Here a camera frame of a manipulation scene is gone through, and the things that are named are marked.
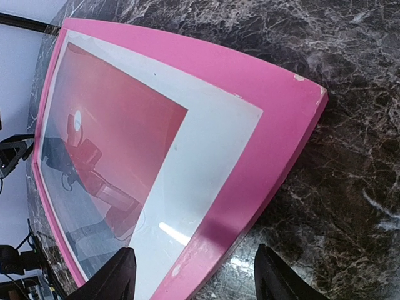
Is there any white mat board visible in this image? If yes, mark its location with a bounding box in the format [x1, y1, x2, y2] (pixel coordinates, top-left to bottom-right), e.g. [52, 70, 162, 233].
[37, 29, 263, 300]

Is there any black left enclosure post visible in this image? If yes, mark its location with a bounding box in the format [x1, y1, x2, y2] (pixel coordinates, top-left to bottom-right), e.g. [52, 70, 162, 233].
[0, 12, 61, 36]

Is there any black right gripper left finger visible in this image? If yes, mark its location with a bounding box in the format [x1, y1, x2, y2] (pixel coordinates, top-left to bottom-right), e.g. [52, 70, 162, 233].
[67, 247, 136, 300]

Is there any red and grey photo print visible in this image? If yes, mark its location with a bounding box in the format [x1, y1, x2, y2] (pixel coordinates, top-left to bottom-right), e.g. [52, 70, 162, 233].
[40, 43, 187, 277]

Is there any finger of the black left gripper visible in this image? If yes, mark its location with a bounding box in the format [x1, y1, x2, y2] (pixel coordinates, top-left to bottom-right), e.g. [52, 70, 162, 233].
[1, 140, 32, 178]
[1, 134, 33, 145]

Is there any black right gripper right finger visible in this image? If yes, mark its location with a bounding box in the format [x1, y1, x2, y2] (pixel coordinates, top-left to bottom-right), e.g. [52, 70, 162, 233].
[254, 244, 316, 299]

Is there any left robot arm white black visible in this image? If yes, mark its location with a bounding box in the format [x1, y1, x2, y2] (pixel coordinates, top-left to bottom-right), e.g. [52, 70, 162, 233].
[1, 134, 42, 276]

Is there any light wooden picture frame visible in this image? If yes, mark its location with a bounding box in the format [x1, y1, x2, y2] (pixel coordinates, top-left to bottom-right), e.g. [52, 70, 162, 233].
[32, 18, 328, 299]

